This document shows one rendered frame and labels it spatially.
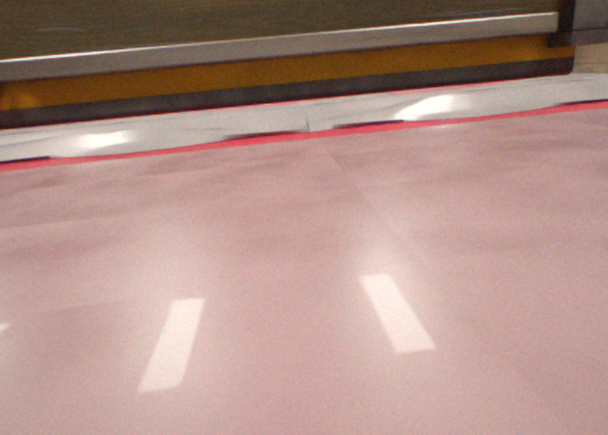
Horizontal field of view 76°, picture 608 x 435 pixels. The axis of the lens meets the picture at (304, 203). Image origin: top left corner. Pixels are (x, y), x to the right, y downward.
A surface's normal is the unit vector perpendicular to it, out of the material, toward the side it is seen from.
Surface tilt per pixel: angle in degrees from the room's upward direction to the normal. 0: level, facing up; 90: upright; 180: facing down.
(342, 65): 89
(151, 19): 89
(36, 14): 89
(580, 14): 89
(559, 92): 38
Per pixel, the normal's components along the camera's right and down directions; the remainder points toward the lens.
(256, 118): -0.07, -0.62
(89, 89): 0.10, 0.31
